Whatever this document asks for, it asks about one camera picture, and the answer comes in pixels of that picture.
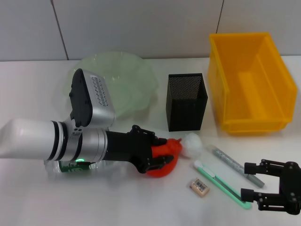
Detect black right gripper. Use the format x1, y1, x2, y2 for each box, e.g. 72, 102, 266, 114
239, 159, 301, 216

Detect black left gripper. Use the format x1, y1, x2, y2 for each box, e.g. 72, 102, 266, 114
105, 124, 175, 175

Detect red tomato-shaped toy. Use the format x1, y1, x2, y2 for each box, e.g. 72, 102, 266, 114
146, 137, 183, 179

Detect green utility knife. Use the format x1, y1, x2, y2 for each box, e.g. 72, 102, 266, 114
192, 160, 252, 210

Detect white paper ball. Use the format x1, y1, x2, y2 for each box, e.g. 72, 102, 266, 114
180, 132, 203, 159

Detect beige eraser with barcode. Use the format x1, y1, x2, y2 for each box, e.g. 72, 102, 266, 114
189, 178, 211, 198

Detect clear green-label water bottle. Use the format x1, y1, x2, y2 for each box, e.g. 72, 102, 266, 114
44, 160, 113, 182

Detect grey marker pen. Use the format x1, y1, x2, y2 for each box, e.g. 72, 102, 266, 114
208, 145, 266, 188

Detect black mesh pen holder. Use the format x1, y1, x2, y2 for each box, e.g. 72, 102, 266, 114
166, 73, 209, 132

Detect green glass fruit plate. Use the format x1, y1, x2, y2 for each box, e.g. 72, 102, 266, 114
63, 51, 158, 121

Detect yellow plastic bin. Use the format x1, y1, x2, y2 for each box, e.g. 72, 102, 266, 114
208, 32, 298, 137

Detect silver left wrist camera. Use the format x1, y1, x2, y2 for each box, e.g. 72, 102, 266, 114
68, 68, 117, 129

